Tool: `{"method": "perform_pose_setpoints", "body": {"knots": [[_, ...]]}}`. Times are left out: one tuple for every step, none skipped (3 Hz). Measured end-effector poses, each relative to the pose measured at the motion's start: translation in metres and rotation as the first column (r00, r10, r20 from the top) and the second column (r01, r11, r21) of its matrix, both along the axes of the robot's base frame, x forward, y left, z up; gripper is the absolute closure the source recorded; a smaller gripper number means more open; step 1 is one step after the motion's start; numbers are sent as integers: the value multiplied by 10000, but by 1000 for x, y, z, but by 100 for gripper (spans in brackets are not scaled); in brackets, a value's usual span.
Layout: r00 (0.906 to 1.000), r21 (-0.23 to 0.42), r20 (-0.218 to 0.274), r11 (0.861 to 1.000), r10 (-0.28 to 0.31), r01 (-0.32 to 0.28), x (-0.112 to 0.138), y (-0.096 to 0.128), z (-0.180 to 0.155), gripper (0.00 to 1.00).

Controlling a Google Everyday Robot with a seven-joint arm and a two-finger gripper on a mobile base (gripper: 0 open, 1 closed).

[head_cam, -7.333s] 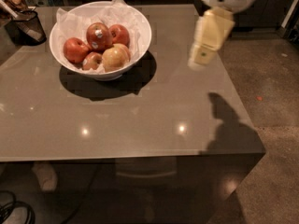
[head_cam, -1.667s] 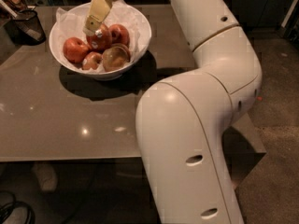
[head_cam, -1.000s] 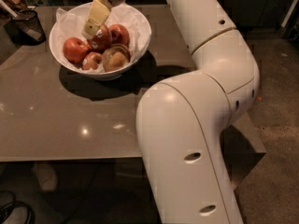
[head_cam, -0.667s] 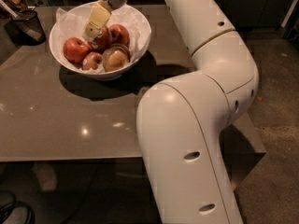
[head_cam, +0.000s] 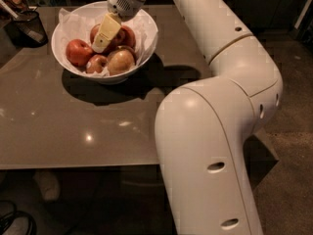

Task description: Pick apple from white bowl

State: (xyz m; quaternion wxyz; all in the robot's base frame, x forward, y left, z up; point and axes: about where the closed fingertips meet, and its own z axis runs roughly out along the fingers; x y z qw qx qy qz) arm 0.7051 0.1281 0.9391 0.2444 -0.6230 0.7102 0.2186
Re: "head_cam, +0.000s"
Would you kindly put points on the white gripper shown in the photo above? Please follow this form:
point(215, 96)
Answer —
point(123, 2)

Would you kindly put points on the red apple with stickers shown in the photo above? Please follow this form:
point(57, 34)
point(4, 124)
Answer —
point(114, 43)

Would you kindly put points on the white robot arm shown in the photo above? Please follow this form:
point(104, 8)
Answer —
point(201, 127)

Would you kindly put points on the red apple back right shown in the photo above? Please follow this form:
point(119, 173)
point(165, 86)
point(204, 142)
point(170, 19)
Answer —
point(129, 37)

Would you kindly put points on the yellow-red apple behind front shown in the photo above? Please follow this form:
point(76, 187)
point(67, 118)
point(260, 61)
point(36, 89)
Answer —
point(125, 47)

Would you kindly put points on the yellow-red apple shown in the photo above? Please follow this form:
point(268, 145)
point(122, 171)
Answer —
point(125, 47)
point(120, 61)

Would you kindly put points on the small red apple front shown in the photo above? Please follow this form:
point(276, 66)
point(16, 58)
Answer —
point(96, 64)

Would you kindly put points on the red apple left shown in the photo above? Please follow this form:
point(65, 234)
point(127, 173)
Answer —
point(78, 52)

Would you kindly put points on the white ceramic bowl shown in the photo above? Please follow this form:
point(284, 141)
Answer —
point(147, 46)

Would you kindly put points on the white tissue paper liner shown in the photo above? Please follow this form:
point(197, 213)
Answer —
point(75, 23)

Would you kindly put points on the white object in cup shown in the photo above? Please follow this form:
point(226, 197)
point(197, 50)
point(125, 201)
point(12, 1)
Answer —
point(14, 15)

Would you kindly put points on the black mesh pen cup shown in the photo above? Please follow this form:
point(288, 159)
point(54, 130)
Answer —
point(35, 25)

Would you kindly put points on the white object under table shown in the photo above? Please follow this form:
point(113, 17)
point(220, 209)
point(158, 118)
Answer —
point(48, 185)

